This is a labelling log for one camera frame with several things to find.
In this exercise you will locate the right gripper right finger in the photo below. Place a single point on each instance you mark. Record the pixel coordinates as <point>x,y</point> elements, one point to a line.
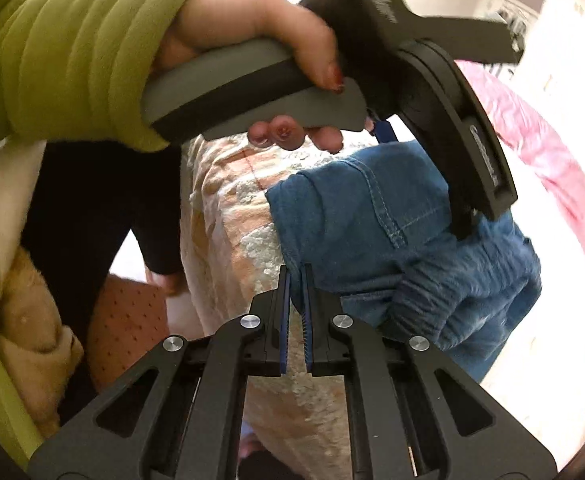
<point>412,412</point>

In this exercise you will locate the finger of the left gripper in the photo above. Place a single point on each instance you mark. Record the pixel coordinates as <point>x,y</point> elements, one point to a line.
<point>383,132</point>

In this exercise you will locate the left hand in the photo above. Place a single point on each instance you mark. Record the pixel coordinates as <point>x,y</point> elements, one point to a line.
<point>203,25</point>

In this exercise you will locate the peach bear pattern blanket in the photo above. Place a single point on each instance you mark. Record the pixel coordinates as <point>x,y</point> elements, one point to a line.
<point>230,251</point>

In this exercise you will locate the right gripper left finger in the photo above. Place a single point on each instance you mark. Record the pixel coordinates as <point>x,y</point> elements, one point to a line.
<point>177,412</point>

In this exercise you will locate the blue denim pant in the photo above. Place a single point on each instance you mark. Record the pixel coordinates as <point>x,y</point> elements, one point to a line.
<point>375,227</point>

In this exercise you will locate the pink duvet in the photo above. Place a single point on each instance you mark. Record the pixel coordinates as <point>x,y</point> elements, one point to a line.
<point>534,141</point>

